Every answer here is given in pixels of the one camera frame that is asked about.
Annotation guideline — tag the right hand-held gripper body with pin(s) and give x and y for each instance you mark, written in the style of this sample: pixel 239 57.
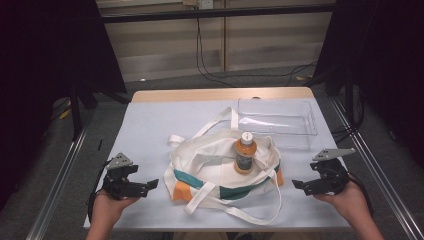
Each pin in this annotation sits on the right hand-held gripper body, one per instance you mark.
pixel 330 176

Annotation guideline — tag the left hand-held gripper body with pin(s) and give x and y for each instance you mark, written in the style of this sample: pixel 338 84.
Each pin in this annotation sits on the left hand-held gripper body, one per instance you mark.
pixel 117 181

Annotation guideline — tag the white canvas tote bag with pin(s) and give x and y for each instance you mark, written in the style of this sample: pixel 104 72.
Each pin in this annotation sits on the white canvas tote bag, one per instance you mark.
pixel 216 166

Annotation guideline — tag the metal floor rail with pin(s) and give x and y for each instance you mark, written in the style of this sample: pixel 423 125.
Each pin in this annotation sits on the metal floor rail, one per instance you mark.
pixel 380 173
pixel 56 186

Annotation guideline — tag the black curtain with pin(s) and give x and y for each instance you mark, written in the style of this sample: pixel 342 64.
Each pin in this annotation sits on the black curtain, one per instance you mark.
pixel 43 66
pixel 383 60

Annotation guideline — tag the white table mat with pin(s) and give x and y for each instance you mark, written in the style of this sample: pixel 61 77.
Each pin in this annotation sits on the white table mat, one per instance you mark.
pixel 146 133

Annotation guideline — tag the person's right hand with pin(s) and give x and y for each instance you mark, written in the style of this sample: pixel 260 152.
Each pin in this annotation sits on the person's right hand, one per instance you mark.
pixel 348 200

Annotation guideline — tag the clear plastic container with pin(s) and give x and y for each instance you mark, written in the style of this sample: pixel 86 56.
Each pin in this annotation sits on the clear plastic container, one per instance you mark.
pixel 278 121

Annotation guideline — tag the orange bottle with white cap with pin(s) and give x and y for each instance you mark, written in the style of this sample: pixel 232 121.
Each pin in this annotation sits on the orange bottle with white cap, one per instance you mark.
pixel 245 155

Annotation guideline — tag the black metal stand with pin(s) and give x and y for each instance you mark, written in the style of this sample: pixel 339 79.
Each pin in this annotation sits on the black metal stand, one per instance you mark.
pixel 77 110

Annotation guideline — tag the black horizontal bar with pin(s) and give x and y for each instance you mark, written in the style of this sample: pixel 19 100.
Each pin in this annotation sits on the black horizontal bar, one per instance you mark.
pixel 216 13

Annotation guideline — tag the white wall socket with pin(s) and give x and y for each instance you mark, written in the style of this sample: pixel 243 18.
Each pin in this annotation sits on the white wall socket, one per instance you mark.
pixel 205 4

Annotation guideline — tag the person's left hand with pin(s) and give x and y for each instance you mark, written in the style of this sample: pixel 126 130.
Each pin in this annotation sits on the person's left hand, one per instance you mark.
pixel 108 208

